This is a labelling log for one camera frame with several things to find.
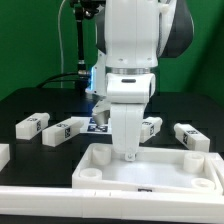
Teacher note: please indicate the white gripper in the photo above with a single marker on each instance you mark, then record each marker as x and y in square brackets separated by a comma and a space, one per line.
[128, 96]

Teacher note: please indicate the white desk tabletop tray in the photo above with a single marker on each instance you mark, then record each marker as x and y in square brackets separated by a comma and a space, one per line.
[153, 170]

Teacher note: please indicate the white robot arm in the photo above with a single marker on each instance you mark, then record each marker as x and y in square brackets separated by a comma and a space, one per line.
[132, 35]

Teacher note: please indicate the white sheet with markers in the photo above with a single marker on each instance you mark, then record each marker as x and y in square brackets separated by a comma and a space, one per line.
[89, 126]

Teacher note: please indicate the white left side block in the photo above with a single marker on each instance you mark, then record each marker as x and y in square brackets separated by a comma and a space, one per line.
[4, 155]

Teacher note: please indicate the black camera stand pole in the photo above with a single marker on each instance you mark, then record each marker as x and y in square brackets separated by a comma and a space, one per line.
[83, 9]

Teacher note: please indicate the white front rail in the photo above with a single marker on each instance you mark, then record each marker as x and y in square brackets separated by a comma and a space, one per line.
[82, 203]

